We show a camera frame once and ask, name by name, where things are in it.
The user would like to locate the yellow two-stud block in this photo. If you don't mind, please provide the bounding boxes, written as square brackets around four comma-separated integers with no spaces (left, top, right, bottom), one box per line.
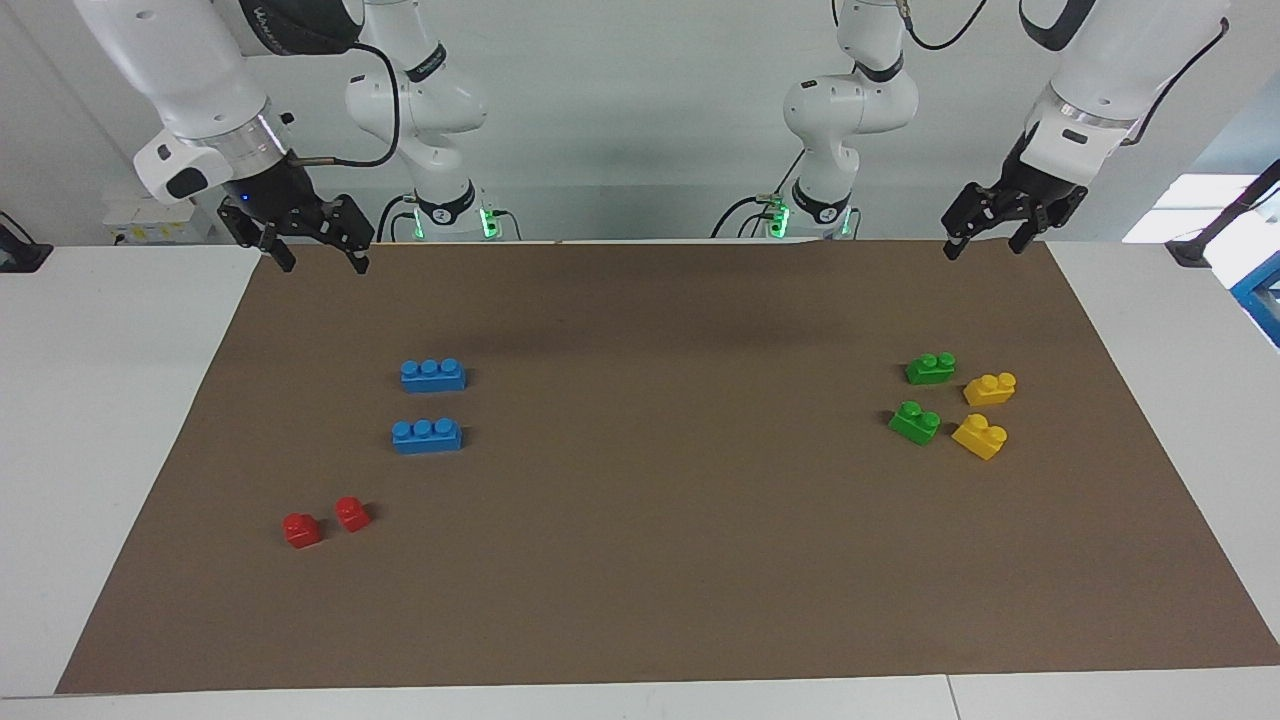
[951,413,1009,461]
[962,372,1018,407]

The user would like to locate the brown table mat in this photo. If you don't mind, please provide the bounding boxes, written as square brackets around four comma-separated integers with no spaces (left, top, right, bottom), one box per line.
[55,238,1280,695]

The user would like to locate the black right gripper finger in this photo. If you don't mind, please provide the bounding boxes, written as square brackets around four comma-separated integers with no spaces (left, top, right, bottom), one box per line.
[328,194,377,277]
[217,200,299,274]

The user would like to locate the black camera stand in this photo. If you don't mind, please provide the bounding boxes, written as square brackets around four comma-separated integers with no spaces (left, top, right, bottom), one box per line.
[1165,160,1280,269]

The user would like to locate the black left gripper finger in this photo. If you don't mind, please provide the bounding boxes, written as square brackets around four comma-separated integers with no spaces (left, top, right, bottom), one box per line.
[1007,202,1053,255]
[941,182,1004,262]

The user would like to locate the white box yellow label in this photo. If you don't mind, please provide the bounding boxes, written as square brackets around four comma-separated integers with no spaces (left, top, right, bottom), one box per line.
[103,194,223,247]

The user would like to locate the black table clamp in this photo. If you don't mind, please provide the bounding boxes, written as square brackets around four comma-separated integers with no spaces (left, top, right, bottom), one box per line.
[0,212,53,273]

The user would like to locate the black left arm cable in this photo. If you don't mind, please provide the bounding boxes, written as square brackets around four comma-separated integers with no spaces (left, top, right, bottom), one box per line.
[900,0,1229,149]

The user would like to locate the blue three-stud block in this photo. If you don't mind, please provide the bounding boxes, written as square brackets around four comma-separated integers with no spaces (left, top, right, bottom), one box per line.
[391,418,464,456]
[400,358,467,394]

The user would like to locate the blue frame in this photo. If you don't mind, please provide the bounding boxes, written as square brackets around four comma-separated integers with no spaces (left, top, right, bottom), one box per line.
[1230,250,1280,349]

